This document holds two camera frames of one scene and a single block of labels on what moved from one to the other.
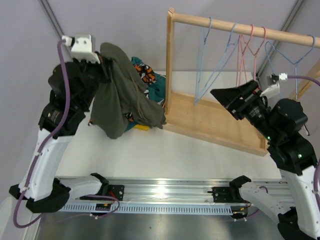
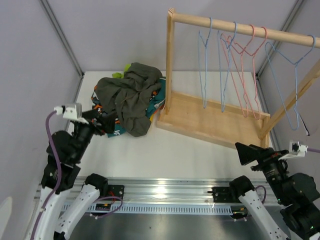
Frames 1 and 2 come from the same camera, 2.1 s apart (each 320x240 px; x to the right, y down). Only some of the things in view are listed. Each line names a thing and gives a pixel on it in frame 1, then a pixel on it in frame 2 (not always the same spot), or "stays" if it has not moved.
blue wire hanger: x=219 y=68 to x=223 y=55
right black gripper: x=250 y=91 to x=264 y=156
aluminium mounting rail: x=170 y=190 stays
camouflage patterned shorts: x=146 y=76 to x=97 y=106
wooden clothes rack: x=212 y=120 stays
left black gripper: x=104 y=68 to x=106 y=122
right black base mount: x=226 y=194 stays
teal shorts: x=157 y=91 to x=118 y=129
